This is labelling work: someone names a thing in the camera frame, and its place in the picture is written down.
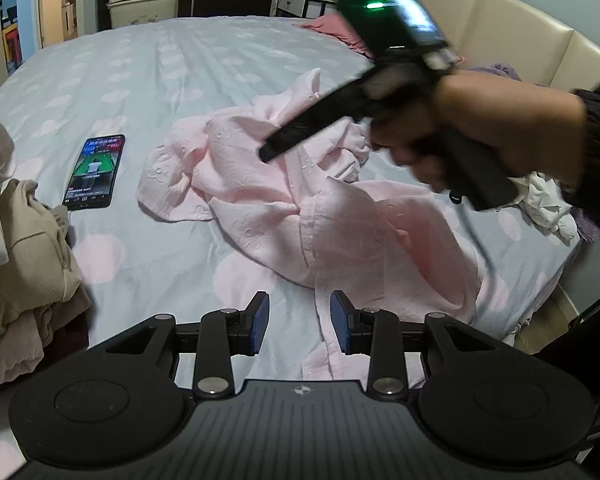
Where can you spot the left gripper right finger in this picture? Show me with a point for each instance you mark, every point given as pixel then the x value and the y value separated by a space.
pixel 353 327

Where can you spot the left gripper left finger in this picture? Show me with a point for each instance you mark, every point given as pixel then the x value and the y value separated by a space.
pixel 246 328

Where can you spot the pink embossed garment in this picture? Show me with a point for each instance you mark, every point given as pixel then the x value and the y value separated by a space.
pixel 309 217

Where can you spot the beige clothes pile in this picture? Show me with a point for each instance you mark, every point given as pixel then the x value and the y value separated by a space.
pixel 41 285

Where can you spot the person's right hand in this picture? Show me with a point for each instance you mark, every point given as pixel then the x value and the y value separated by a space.
pixel 533 128

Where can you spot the white crumpled garment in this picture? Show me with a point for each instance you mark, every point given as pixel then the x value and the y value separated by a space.
pixel 539 197

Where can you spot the purple fleece garment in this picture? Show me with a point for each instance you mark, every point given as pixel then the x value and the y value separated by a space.
pixel 498 69

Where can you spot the cream padded headboard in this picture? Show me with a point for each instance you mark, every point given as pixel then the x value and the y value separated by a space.
pixel 541 49

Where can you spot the pink pillow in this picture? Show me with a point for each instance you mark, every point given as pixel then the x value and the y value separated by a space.
pixel 335 26

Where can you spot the black smartphone with lit screen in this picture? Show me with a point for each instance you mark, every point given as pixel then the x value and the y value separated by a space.
pixel 91 183

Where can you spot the white nightstand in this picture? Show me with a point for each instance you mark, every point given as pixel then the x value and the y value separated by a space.
pixel 309 9

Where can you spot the grey bedsheet with pink dots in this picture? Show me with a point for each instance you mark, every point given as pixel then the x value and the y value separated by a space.
pixel 139 81

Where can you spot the white storage box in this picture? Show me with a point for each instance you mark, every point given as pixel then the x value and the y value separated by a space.
pixel 133 12

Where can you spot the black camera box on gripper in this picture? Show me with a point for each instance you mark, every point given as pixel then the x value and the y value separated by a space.
pixel 399 31

